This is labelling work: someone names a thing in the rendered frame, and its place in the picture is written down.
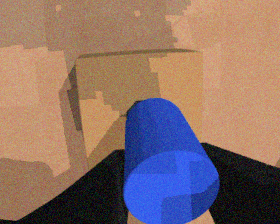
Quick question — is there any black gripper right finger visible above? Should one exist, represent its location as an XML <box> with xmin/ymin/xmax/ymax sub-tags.
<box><xmin>200</xmin><ymin>143</ymin><xmax>280</xmax><ymax>224</ymax></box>

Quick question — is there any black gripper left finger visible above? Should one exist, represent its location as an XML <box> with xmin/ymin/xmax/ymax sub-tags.
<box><xmin>0</xmin><ymin>149</ymin><xmax>128</xmax><ymax>224</ymax></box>

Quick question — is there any blue cylinder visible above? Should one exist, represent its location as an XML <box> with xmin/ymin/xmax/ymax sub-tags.
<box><xmin>123</xmin><ymin>97</ymin><xmax>220</xmax><ymax>224</ymax></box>

